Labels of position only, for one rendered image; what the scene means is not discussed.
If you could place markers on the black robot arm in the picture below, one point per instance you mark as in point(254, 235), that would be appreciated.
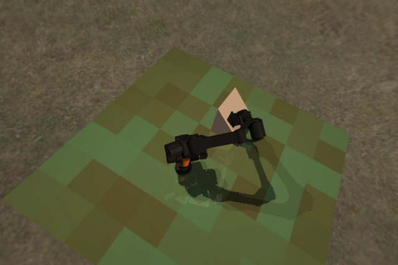
point(197, 144)

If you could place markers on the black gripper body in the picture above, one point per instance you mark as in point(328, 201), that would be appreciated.
point(173, 159)

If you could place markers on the orange knob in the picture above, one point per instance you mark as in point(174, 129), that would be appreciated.
point(185, 162)

